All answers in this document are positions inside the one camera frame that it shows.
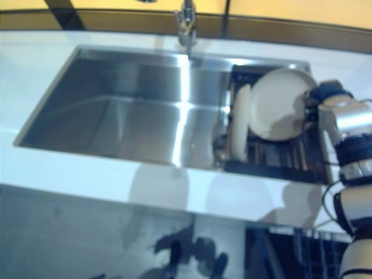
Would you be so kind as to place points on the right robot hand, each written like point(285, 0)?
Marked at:
point(331, 93)

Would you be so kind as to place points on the large cream plate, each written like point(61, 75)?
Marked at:
point(276, 101)

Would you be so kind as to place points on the small cream plate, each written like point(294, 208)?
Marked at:
point(241, 125)

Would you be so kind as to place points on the open dishwasher door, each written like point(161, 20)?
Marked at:
point(261, 253)

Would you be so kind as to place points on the black sink drying rack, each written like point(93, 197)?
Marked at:
point(270, 172)

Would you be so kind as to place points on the chrome kitchen faucet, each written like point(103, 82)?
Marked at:
point(187, 23)

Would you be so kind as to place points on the narrow white cabinet door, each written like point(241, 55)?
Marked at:
point(221, 235)

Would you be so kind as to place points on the stainless steel sink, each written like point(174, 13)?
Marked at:
point(116, 116)

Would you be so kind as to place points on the black left robot foot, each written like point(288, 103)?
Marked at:
point(175, 251)

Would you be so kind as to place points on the wide white cabinet door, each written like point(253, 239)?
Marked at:
point(72, 221)

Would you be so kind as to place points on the dark brown window frame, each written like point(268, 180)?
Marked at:
point(261, 29)

